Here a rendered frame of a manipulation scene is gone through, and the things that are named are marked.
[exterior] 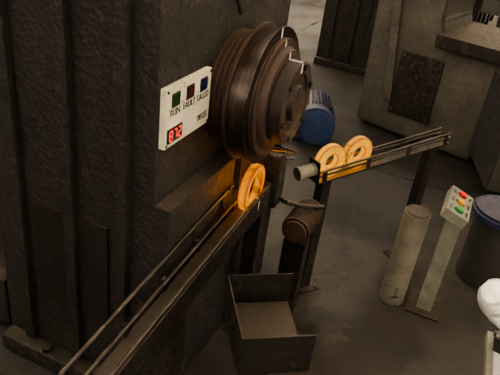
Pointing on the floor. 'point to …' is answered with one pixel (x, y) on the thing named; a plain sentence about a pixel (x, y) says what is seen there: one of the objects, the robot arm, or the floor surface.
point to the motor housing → (297, 245)
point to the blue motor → (317, 120)
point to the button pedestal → (440, 258)
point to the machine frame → (108, 167)
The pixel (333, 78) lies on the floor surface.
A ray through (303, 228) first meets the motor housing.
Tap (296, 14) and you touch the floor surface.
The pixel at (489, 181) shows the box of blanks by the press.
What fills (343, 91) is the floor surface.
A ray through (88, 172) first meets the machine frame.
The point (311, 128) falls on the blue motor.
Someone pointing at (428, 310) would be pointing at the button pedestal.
